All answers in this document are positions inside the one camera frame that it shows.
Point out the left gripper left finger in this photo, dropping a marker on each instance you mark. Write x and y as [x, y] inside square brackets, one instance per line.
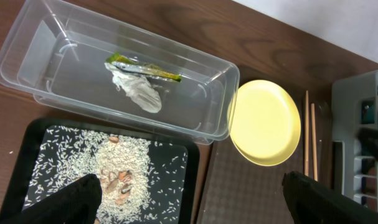
[76, 203]

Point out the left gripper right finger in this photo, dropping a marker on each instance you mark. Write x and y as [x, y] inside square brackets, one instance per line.
[310, 202]

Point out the wooden chopstick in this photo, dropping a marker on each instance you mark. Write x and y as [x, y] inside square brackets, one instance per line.
[306, 112]
[314, 143]

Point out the yellow plastic plate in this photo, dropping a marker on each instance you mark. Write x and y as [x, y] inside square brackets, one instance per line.
[266, 125]

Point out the white tissue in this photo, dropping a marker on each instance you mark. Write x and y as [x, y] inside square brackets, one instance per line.
[137, 88]

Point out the green snack wrapper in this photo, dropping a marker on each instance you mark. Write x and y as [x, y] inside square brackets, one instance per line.
[127, 65]

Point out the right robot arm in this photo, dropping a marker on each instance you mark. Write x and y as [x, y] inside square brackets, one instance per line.
[369, 138]

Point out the grey plastic dishwasher rack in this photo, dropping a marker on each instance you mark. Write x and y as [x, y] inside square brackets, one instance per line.
[355, 132]

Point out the brown nut shells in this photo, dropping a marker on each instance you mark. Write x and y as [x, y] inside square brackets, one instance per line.
[115, 176]

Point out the spilled rice pile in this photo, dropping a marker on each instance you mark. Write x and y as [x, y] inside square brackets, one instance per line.
[142, 180]

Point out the black plastic tray bin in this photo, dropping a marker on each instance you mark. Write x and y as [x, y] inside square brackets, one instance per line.
[20, 155]

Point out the dark brown serving tray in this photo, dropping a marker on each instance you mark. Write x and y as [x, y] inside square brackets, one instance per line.
[239, 191]

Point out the clear plastic bin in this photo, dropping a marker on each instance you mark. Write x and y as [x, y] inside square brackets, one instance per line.
[57, 51]

